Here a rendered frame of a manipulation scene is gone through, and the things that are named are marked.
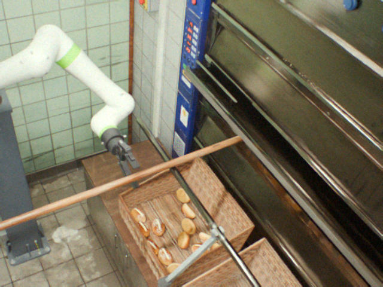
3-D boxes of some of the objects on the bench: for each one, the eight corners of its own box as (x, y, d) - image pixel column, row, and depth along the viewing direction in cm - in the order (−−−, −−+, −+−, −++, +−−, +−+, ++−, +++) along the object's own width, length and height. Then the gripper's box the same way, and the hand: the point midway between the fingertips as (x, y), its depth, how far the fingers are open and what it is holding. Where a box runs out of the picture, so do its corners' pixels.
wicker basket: (192, 183, 268) (198, 150, 249) (246, 256, 234) (257, 225, 215) (116, 211, 247) (115, 178, 228) (164, 295, 213) (167, 265, 195)
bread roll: (191, 223, 247) (186, 220, 242) (182, 210, 253) (176, 207, 247) (198, 216, 247) (193, 213, 241) (188, 204, 253) (183, 200, 247)
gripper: (122, 121, 191) (145, 154, 178) (122, 159, 207) (144, 193, 194) (106, 125, 187) (128, 160, 175) (108, 164, 204) (128, 199, 191)
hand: (134, 174), depth 185 cm, fingers open, 11 cm apart
